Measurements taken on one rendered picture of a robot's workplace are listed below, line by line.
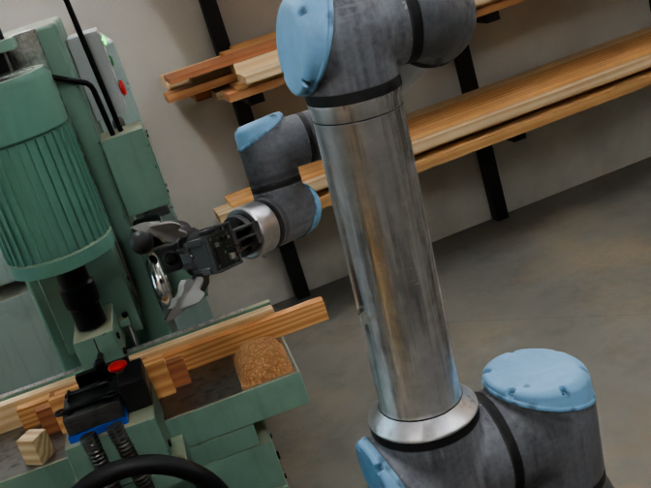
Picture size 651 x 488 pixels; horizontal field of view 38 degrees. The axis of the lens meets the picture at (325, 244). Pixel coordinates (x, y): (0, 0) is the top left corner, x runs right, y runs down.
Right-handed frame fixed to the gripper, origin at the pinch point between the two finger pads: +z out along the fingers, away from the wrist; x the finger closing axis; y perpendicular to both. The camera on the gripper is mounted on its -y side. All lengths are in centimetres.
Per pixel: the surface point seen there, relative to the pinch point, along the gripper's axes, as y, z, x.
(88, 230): -9.9, -0.1, -9.0
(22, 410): -32.1, 9.8, 16.5
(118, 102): -25.7, -26.9, -29.1
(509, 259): -95, -246, 66
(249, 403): 2.1, -9.4, 25.6
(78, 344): -18.9, 3.2, 8.3
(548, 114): -67, -262, 13
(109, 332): -15.4, -0.9, 8.2
